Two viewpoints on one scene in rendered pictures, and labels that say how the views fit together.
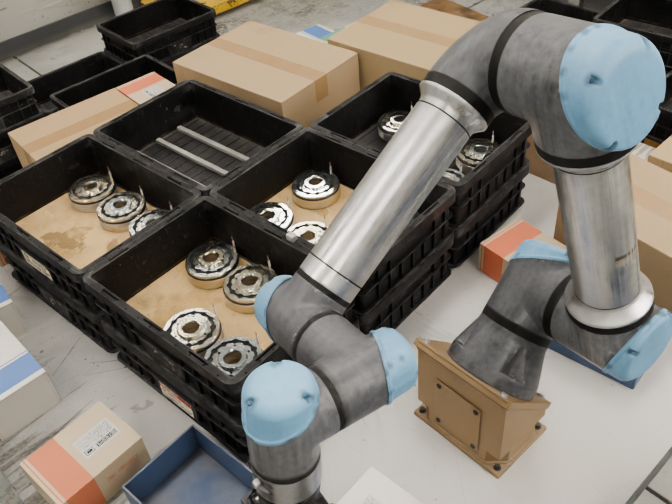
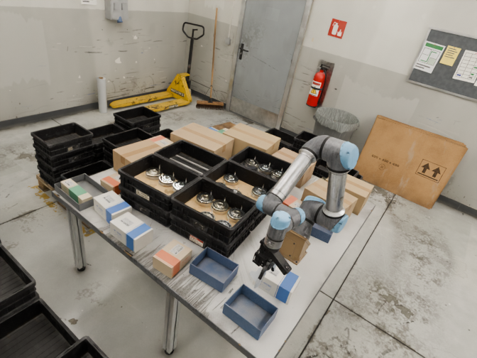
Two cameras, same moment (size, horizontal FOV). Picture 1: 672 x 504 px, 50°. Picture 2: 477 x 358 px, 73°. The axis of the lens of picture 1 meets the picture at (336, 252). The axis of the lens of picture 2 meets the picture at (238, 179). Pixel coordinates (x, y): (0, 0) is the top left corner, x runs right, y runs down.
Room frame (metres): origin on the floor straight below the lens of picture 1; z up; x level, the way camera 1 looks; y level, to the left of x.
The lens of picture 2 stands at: (-0.46, 0.61, 2.00)
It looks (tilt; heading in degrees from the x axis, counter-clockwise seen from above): 32 degrees down; 340
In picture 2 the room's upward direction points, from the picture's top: 11 degrees clockwise
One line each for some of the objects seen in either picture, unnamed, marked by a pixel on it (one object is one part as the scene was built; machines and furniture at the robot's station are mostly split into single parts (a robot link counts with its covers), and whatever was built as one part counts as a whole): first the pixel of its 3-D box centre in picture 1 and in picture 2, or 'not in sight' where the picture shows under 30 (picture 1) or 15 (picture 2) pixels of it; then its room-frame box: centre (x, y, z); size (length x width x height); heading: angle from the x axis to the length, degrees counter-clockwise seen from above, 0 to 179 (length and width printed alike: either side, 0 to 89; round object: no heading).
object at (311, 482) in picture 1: (284, 468); (273, 241); (0.43, 0.08, 1.09); 0.08 x 0.08 x 0.05
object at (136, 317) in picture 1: (217, 281); (215, 202); (0.92, 0.21, 0.92); 0.40 x 0.30 x 0.02; 45
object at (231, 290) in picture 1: (250, 282); (220, 204); (0.98, 0.16, 0.86); 0.10 x 0.10 x 0.01
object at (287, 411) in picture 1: (284, 419); (279, 225); (0.44, 0.07, 1.17); 0.09 x 0.08 x 0.11; 121
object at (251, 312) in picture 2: not in sight; (250, 310); (0.36, 0.13, 0.74); 0.20 x 0.15 x 0.07; 39
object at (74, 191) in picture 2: not in sight; (76, 192); (1.28, 0.98, 0.73); 0.24 x 0.06 x 0.06; 37
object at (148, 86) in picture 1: (152, 101); (161, 145); (1.78, 0.45, 0.81); 0.16 x 0.12 x 0.07; 38
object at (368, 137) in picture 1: (420, 146); (261, 170); (1.35, -0.21, 0.87); 0.40 x 0.30 x 0.11; 45
